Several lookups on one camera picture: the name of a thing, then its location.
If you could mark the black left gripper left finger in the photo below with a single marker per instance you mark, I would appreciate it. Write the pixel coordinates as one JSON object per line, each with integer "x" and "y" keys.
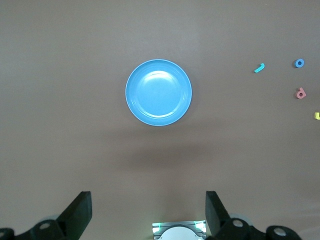
{"x": 75, "y": 215}

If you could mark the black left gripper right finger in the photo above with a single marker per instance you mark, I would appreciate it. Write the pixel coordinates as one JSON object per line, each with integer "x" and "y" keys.
{"x": 217, "y": 220}

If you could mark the pink foam letter p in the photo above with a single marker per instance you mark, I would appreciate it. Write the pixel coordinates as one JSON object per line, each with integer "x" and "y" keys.
{"x": 297, "y": 95}

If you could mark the teal foam letter j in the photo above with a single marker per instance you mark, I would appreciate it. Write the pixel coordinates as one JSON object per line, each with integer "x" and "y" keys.
{"x": 260, "y": 68}

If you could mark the blue foam letter o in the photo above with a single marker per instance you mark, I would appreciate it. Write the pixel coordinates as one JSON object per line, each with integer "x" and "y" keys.
{"x": 296, "y": 63}

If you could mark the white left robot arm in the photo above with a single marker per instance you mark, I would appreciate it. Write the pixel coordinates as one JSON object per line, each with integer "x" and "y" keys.
{"x": 178, "y": 235}

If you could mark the brown table cover sheet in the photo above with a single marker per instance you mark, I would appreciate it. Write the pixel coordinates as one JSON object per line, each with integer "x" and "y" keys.
{"x": 75, "y": 75}

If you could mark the blue plate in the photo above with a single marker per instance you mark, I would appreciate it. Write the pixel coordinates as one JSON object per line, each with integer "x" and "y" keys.
{"x": 158, "y": 92}

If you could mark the yellow foam letter u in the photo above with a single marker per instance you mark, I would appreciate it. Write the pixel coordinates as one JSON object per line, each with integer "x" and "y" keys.
{"x": 317, "y": 118}

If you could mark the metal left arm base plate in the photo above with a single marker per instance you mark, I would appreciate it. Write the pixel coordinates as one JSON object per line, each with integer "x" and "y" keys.
{"x": 157, "y": 231}

